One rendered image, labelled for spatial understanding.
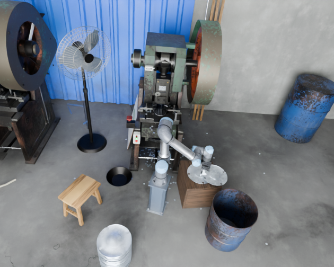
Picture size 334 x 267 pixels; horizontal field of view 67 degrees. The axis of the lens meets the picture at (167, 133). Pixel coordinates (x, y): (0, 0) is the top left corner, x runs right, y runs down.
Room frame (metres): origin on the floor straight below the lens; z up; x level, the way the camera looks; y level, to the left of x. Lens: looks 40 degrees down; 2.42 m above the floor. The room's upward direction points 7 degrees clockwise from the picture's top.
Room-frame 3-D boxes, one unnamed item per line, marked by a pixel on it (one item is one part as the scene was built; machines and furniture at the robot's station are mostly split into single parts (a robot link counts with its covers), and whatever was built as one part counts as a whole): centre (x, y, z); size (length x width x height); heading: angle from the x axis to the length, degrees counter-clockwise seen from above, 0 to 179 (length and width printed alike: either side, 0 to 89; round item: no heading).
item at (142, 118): (2.43, 0.12, 0.68); 0.45 x 0.30 x 0.06; 95
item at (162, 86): (2.39, 0.11, 1.04); 0.17 x 0.15 x 0.30; 5
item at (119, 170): (1.92, 0.49, 0.04); 0.30 x 0.30 x 0.07
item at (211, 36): (2.56, -0.21, 1.33); 1.03 x 0.28 x 0.82; 5
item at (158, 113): (2.25, 0.10, 0.72); 0.25 x 0.14 x 0.14; 5
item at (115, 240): (1.03, 0.33, 0.32); 0.29 x 0.29 x 0.01
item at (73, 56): (2.82, 1.05, 0.80); 1.24 x 0.65 x 1.59; 5
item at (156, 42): (2.57, 0.13, 0.83); 0.79 x 0.43 x 1.34; 5
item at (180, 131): (2.59, -0.14, 0.45); 0.92 x 0.12 x 0.90; 5
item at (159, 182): (1.62, 0.01, 0.50); 0.15 x 0.15 x 0.10
